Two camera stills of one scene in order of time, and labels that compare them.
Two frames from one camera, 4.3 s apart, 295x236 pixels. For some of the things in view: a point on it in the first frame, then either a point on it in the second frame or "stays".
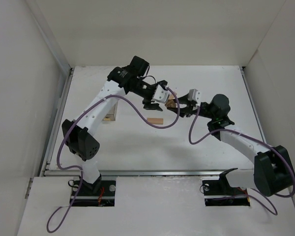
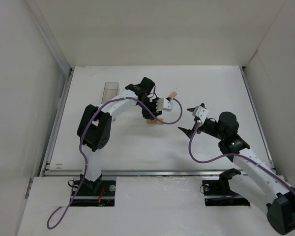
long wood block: (155, 121) stays
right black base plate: (220, 192) stays
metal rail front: (160, 172) stays
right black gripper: (191, 108) to (195, 123)
